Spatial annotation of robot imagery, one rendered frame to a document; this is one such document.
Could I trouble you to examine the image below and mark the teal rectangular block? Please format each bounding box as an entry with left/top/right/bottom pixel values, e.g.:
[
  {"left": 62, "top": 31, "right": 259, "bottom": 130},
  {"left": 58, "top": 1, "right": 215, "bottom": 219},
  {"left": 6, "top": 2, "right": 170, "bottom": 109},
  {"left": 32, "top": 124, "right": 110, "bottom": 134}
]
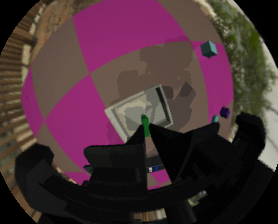
[{"left": 211, "top": 115, "right": 219, "bottom": 124}]

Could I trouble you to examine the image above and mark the green fuse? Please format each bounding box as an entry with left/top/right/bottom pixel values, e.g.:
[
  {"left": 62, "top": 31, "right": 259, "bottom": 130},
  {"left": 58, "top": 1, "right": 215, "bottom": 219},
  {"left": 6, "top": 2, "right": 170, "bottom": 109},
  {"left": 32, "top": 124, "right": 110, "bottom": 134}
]
[{"left": 142, "top": 115, "right": 150, "bottom": 137}]

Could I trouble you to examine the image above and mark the teal cube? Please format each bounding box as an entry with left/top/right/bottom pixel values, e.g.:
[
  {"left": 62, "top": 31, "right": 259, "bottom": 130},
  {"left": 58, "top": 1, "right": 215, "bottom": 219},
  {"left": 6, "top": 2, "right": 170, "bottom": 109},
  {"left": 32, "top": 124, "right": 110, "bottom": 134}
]
[{"left": 200, "top": 41, "right": 217, "bottom": 59}]

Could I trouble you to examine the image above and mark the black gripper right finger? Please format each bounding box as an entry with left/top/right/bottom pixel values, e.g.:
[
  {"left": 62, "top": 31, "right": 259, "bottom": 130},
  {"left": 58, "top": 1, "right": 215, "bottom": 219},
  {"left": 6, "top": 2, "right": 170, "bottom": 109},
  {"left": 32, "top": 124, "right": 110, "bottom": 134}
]
[{"left": 150, "top": 123, "right": 220, "bottom": 183}]

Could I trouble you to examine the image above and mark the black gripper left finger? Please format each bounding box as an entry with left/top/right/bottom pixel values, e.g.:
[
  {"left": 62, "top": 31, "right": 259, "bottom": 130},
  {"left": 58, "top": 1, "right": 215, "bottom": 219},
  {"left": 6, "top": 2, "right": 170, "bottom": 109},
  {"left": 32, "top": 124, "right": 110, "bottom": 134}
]
[{"left": 83, "top": 125, "right": 148, "bottom": 189}]

